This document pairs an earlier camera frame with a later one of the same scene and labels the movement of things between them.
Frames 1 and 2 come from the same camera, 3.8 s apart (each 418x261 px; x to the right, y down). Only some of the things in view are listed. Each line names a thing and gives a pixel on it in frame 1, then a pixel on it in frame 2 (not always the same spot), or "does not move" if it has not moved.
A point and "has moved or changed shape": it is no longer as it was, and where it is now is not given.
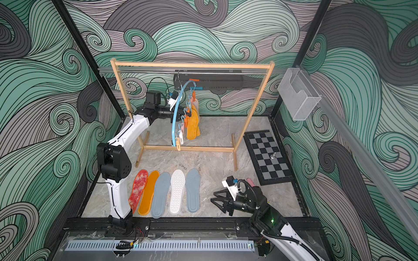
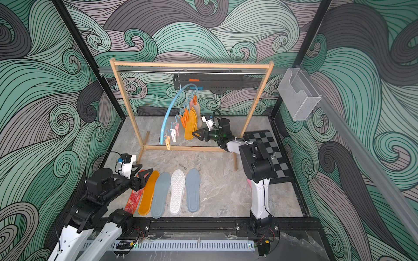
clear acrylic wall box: (297, 93) does not move
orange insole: (146, 201) does not move
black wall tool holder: (217, 83) does not move
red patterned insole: (137, 189) does not move
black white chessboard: (268, 160) does not move
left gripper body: (165, 113) → (134, 184)
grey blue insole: (160, 193) does not move
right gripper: (229, 202) → (207, 134)
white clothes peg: (180, 136) → (173, 135)
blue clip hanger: (183, 111) has moved or changed shape
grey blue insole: (192, 180) does not move
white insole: (178, 182) does not move
